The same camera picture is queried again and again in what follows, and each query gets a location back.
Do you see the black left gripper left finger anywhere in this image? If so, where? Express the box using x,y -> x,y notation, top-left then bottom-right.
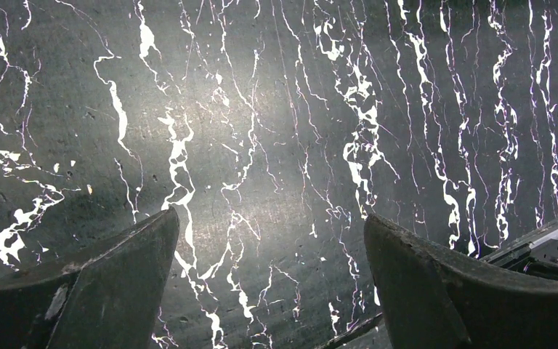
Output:
0,209 -> 179,348

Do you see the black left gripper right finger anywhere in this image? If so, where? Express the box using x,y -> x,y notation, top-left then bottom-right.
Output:
364,215 -> 558,348

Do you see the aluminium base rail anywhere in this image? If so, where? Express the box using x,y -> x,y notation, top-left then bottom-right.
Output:
481,218 -> 558,281

